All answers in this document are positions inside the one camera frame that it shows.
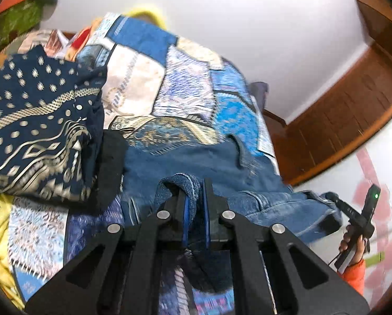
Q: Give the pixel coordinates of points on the navy patterned garment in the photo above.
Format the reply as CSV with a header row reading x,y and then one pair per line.
x,y
35,115

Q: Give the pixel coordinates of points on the black cloth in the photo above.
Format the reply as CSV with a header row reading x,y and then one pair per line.
x,y
112,170

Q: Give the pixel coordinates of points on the blue denim jeans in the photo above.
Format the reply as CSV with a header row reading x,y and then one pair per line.
x,y
199,164

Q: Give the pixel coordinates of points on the person's right hand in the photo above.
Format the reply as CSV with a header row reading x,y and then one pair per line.
x,y
344,241

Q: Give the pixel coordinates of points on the red printed cloth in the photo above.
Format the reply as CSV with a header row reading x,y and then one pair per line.
x,y
73,44

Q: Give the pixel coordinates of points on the blue patchwork bedspread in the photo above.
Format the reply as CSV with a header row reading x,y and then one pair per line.
x,y
140,75

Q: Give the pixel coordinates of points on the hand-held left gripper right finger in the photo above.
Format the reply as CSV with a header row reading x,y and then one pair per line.
x,y
206,213

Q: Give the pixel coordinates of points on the grey backpack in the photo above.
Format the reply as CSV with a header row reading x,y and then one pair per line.
x,y
260,93

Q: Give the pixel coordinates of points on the wardrobe door with pink hearts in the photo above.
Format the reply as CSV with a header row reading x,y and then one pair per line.
x,y
389,177

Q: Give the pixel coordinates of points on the yellow foam tube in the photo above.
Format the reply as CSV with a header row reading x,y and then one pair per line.
x,y
148,14

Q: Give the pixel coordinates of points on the olive patterned cloth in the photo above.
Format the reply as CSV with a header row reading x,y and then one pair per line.
x,y
163,134

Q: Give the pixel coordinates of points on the person's right forearm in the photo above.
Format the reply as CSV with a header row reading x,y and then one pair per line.
x,y
355,274

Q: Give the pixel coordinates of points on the brown wooden door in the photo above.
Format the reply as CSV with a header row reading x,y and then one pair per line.
x,y
379,16

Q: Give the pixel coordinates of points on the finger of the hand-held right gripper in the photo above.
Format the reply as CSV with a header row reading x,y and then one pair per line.
x,y
335,200

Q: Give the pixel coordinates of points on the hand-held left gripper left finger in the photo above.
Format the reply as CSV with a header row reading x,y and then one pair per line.
x,y
184,220

